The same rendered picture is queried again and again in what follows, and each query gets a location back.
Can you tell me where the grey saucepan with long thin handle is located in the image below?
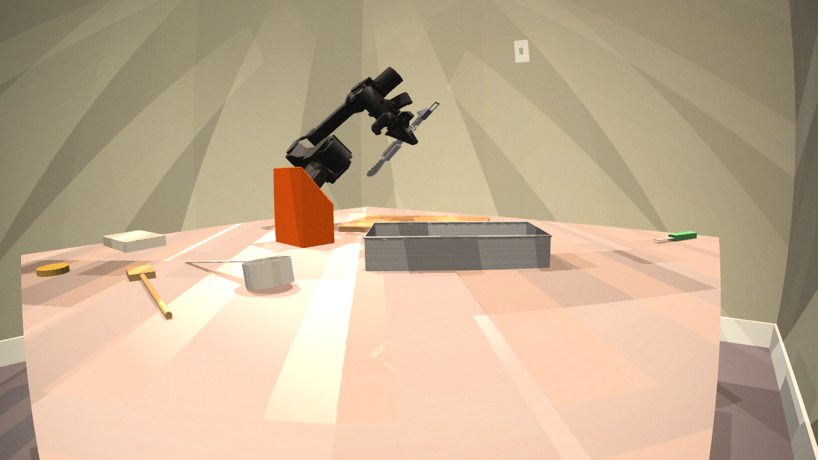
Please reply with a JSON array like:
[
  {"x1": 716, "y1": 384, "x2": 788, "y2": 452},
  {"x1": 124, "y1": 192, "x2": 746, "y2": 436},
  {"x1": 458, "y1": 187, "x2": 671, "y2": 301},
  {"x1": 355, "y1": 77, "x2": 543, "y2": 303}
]
[{"x1": 185, "y1": 256, "x2": 295, "y2": 289}]

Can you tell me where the yellow cylinder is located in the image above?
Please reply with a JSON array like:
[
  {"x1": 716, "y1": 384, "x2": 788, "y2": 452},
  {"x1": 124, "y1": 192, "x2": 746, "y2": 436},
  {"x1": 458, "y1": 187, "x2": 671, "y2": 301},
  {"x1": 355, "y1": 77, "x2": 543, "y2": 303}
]
[{"x1": 36, "y1": 263, "x2": 70, "y2": 277}]

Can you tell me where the grey rectangular tin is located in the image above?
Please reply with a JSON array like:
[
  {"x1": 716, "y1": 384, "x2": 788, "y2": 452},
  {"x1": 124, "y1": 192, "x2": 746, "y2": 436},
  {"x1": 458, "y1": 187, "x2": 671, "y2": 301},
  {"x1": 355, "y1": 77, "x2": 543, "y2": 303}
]
[{"x1": 363, "y1": 220, "x2": 552, "y2": 272}]

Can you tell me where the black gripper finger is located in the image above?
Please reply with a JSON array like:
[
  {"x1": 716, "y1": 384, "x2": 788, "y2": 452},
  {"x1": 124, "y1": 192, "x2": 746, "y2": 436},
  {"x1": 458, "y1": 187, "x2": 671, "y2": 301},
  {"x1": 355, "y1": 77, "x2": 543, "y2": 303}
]
[
  {"x1": 385, "y1": 118, "x2": 416, "y2": 145},
  {"x1": 403, "y1": 118, "x2": 418, "y2": 144}
]

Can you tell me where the white rectangular block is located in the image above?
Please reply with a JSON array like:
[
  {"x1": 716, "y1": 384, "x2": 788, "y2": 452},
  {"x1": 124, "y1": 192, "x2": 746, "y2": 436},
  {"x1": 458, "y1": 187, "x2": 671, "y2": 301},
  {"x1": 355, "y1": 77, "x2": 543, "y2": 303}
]
[{"x1": 103, "y1": 231, "x2": 166, "y2": 253}]

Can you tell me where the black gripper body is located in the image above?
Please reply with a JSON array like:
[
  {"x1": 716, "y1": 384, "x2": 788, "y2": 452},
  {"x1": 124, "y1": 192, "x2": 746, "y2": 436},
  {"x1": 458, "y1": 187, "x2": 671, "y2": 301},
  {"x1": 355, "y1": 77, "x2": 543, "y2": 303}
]
[{"x1": 367, "y1": 97, "x2": 414, "y2": 135}]

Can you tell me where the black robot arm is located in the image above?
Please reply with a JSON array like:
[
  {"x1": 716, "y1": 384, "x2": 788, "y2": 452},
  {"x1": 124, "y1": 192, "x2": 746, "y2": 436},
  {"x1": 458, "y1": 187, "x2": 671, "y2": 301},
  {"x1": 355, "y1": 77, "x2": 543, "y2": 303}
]
[{"x1": 286, "y1": 67, "x2": 413, "y2": 188}]

